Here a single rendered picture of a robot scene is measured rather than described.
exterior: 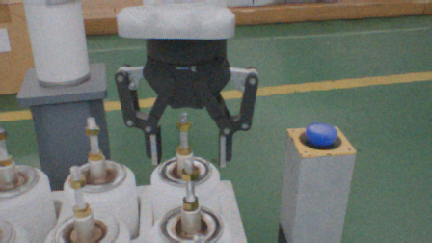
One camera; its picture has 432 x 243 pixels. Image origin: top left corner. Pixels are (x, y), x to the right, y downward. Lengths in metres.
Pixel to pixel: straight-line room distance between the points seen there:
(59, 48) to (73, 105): 0.10
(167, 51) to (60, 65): 0.42
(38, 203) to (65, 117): 0.22
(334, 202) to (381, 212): 0.42
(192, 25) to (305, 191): 0.31
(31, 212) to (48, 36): 0.30
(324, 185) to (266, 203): 0.41
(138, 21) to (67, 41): 0.44
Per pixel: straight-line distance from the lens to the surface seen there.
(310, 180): 0.57
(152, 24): 0.34
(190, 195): 0.49
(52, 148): 0.84
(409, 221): 1.01
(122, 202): 0.61
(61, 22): 0.77
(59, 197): 0.73
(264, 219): 0.94
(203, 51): 0.39
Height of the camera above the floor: 0.59
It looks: 27 degrees down
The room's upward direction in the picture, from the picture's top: straight up
